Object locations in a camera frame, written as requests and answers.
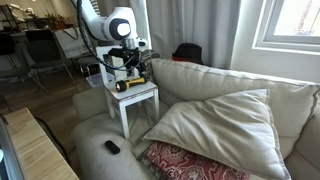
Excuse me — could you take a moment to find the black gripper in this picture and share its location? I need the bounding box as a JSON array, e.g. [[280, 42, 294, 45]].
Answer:
[[124, 49, 148, 81]]

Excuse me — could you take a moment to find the yellow black flashlight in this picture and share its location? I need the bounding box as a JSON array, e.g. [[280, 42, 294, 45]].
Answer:
[[114, 76, 148, 93]]

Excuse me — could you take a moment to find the grey white patterned blanket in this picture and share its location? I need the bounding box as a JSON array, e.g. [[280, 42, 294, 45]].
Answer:
[[141, 49, 162, 64]]

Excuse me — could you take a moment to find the white distressed wooden table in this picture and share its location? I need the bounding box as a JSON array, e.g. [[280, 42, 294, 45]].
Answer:
[[95, 45, 160, 140]]

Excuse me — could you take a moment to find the clear plastic storage bin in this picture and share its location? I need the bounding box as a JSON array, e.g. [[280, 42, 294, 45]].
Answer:
[[85, 72, 108, 89]]

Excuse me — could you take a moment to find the black hat red band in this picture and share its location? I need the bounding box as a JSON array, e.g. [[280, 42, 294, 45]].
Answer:
[[171, 42, 205, 66]]

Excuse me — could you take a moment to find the white curtain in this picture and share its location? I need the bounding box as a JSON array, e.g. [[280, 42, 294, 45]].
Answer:
[[96, 0, 242, 70]]

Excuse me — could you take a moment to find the white tote bag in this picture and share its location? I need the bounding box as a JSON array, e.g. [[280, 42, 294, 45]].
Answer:
[[53, 27, 93, 60]]

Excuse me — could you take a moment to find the black remote control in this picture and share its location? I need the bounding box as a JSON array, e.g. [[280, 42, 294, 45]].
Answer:
[[104, 139, 121, 155]]

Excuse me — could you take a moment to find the beige sofa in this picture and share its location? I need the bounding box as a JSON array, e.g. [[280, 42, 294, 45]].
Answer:
[[70, 58, 320, 180]]

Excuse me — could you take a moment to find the red patterned pillow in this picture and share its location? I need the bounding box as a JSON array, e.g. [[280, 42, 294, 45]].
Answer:
[[145, 140, 251, 180]]

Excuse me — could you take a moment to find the beige pillow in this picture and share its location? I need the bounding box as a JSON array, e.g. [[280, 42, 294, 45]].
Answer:
[[142, 88, 293, 180]]

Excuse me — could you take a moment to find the black office chair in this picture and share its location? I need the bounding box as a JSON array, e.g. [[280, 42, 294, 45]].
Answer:
[[0, 31, 49, 96], [23, 29, 77, 86]]

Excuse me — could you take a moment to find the light wooden table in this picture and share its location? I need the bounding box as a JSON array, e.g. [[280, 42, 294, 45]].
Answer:
[[3, 107, 80, 180]]

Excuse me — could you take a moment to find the white framed window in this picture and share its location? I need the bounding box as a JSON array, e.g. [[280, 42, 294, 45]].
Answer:
[[252, 0, 320, 54]]

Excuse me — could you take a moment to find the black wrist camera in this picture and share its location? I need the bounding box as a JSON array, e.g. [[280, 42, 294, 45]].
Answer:
[[107, 47, 135, 60]]

